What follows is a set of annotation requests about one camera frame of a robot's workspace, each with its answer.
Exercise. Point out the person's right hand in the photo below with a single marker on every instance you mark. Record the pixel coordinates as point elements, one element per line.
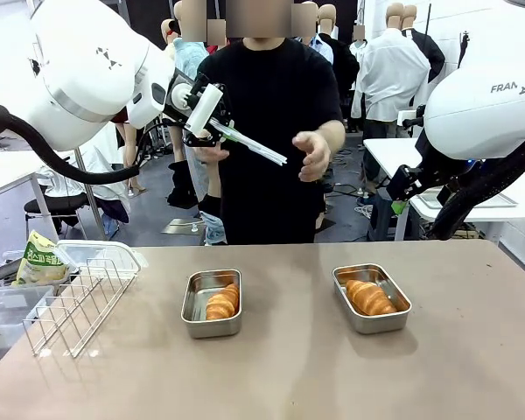
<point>212,155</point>

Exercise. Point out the person in black t-shirt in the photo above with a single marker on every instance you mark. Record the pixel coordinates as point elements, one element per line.
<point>267,109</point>

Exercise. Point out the white side table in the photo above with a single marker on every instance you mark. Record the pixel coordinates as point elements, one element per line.
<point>9,175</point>

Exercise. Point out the golden croissant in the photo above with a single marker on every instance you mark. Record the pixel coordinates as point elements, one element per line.
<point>222,304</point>
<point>369,297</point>

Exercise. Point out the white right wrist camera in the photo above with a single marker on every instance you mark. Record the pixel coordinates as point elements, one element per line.
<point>409,118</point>

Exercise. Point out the slanted metal pole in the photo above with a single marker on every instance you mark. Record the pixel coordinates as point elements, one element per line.
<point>92,197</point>

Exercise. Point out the black office chair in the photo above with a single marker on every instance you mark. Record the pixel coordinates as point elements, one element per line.
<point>57,207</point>

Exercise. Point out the mannequin in red jacket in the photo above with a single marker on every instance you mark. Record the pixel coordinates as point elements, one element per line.
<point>214,47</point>

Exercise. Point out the clear plastic storage bin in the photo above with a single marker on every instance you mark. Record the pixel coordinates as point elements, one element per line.
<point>4,319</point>

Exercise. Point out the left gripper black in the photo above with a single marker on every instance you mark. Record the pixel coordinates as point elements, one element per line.
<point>179,116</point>

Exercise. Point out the mannequin in white shirt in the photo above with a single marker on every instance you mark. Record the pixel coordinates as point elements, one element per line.
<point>389,74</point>

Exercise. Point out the person's left hand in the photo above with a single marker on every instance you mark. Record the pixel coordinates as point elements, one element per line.
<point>317,151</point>

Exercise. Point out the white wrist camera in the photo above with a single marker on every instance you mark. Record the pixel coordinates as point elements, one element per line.
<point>203,111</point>
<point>409,118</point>

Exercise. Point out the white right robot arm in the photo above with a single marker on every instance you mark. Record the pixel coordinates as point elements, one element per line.
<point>485,114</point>

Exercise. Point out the green yellow snack bag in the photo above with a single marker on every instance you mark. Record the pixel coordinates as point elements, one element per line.
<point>39,258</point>

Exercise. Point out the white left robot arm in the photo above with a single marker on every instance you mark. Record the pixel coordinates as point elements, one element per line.
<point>83,65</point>

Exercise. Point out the mannequin in maroon shirt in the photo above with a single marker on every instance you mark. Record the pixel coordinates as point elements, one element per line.
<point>128,149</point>

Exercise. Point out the black tripod stand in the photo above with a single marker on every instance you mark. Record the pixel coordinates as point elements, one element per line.
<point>464,44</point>

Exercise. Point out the mannequin in cream jacket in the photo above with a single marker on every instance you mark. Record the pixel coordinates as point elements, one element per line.
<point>168,39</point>

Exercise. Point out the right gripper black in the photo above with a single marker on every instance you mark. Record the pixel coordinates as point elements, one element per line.
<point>415,177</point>

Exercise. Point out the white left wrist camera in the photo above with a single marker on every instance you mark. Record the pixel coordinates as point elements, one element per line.
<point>203,111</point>

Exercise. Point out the person's left forearm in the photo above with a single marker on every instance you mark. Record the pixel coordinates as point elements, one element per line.
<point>336,133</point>

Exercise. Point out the mannequin in black white jacket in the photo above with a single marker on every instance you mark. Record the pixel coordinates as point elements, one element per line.
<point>433,57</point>

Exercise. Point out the stainless steel rectangular container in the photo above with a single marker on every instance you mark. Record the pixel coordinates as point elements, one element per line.
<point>378,324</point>
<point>212,328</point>

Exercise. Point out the white table with metal legs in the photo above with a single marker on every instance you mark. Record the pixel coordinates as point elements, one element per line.
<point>385,153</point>

